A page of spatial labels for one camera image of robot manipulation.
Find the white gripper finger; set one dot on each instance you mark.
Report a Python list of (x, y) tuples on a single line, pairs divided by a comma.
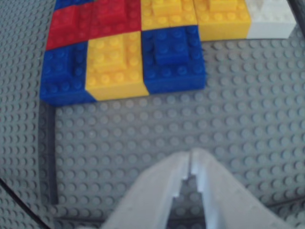
[(221, 202), (152, 190)]

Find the blue lego cube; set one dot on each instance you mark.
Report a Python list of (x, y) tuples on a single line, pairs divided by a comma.
[(69, 3), (171, 50), (62, 71)]

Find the yellow lego cube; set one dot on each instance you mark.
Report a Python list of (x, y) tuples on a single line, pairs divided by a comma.
[(112, 59), (221, 19), (166, 12)]

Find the red lego cube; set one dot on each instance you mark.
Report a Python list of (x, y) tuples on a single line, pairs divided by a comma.
[(114, 16), (66, 26)]

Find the white lego cube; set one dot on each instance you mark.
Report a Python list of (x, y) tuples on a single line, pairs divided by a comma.
[(269, 19)]

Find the grey studded lego baseplate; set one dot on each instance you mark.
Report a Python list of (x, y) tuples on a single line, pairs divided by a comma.
[(166, 119)]

